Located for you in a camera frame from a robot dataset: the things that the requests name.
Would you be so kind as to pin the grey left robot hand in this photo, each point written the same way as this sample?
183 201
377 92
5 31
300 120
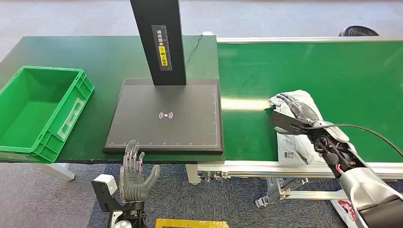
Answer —
132 182

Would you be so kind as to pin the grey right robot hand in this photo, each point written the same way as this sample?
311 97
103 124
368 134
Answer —
302 108

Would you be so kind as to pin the white grey plastic mailer package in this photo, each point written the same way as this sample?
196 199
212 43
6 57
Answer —
296 148

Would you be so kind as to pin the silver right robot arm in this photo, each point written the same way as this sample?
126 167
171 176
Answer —
365 188

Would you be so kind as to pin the green conveyor belt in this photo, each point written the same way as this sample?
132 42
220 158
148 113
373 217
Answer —
346 78

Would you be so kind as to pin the black scanner machine with column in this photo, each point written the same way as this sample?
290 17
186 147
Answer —
176 132

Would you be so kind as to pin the white upright table leg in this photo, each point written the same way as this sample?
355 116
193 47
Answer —
192 174

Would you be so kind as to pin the yellow black floor marking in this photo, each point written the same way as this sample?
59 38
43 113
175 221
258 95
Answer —
189 224

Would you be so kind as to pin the white slanted table leg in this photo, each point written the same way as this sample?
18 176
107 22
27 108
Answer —
56 171

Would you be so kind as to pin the clear crate label holder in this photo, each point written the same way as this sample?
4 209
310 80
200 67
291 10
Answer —
71 118

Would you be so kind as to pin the black round ribbed disc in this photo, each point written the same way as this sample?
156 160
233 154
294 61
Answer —
359 32

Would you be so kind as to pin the white bag with red print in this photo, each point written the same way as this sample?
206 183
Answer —
343 211

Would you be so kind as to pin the green plastic crate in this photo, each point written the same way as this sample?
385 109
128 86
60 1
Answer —
34 113

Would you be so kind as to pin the small white round object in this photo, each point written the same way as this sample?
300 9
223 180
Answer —
207 33

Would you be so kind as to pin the black yellow column label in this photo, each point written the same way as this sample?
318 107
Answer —
162 47

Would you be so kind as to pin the black right camera bracket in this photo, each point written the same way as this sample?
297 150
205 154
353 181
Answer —
283 119

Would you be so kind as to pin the black camera bracket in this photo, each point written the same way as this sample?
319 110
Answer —
283 119
104 199

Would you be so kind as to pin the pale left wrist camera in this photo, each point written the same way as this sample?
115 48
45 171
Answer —
105 183

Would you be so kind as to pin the black left camera bracket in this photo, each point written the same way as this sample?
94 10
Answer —
104 199

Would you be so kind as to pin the aluminium conveyor frame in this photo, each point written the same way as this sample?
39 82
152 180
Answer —
252 170

